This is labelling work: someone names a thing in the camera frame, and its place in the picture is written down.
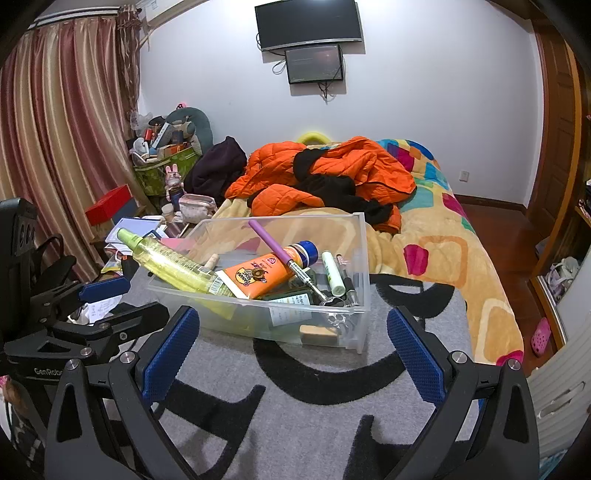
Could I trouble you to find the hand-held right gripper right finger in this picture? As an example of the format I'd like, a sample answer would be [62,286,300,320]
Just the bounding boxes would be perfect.
[387,305,541,480]

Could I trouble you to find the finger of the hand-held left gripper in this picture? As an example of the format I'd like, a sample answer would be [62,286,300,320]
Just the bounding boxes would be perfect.
[46,302,171,366]
[30,276,131,325]

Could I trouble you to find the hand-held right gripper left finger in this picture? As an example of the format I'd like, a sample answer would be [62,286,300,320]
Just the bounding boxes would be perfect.
[44,305,201,480]

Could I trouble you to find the yellow liquid bottle green cap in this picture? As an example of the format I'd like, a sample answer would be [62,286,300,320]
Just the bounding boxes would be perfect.
[116,227,241,298]

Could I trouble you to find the clear plastic storage box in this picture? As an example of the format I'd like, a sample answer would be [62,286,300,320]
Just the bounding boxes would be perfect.
[147,211,371,355]

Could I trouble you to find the orange tube blue cap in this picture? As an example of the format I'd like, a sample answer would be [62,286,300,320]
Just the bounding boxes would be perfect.
[216,241,319,301]

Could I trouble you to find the pale green tube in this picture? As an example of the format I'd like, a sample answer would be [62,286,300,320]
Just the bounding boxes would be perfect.
[322,250,346,296]

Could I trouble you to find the purple handled razor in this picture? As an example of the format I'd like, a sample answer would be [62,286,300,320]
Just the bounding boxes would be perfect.
[248,219,340,308]

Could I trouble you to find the colourful patterned blanket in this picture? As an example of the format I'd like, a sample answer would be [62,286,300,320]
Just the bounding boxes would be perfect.
[215,137,525,370]

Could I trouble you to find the red box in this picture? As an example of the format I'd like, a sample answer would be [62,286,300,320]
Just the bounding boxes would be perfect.
[85,185,132,227]

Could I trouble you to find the small beige block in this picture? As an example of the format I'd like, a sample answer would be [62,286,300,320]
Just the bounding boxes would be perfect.
[299,324,341,346]

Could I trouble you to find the silver pen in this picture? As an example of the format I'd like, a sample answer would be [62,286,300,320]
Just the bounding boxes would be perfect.
[336,253,358,305]

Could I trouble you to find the green bag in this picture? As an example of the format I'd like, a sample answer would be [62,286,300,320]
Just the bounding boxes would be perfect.
[133,147,204,208]

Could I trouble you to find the pink pouch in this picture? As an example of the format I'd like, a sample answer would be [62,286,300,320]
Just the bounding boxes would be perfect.
[178,194,218,224]

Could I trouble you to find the pink bunny toy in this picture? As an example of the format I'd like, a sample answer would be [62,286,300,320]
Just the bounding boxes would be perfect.
[164,162,185,204]

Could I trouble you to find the pink slipper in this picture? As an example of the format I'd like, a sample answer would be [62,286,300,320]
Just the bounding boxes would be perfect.
[530,317,552,357]

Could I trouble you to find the grey mat black pattern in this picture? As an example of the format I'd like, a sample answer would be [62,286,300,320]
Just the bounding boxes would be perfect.
[9,263,481,480]

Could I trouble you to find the white shoes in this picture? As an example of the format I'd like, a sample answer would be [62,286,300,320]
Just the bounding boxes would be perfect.
[545,256,580,301]

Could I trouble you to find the striped curtain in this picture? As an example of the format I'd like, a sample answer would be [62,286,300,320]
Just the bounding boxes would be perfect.
[0,9,139,282]

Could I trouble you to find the dark purple garment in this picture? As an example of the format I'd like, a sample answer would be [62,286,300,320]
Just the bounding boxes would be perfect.
[184,136,247,199]

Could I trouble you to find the black garment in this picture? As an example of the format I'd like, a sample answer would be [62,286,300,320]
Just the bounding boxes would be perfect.
[293,148,393,227]

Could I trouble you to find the orange puffer jacket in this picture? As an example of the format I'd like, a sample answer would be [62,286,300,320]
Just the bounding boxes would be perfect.
[225,136,417,234]

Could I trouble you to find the brown wooden door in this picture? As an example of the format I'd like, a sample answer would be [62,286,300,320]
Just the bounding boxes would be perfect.
[526,18,583,232]

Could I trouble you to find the small wall monitor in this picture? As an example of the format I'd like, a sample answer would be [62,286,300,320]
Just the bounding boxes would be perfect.
[284,45,345,85]

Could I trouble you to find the black wall television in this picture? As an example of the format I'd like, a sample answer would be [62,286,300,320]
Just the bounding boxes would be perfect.
[255,0,363,52]

